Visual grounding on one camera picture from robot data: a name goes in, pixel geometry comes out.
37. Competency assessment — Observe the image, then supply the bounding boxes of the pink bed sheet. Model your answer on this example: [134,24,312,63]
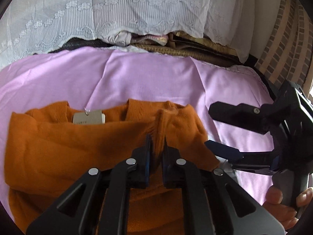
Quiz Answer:
[1,47,273,218]

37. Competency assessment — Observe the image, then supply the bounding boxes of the woven straw mat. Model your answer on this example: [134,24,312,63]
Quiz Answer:
[133,31,241,67]

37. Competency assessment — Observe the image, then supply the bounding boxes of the person's right hand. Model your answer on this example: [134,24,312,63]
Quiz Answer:
[263,186,312,230]

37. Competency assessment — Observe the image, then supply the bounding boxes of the pile of folded clothes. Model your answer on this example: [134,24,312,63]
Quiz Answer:
[50,31,169,53]

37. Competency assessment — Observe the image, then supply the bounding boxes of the beige paper clothing tag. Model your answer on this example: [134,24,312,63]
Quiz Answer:
[72,110,106,125]

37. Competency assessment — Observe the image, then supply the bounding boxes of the white lace cover cloth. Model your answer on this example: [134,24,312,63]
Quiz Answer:
[1,0,255,67]

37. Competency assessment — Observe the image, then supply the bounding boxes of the orange knitted cat cardigan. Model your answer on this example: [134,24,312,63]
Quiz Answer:
[4,99,219,234]

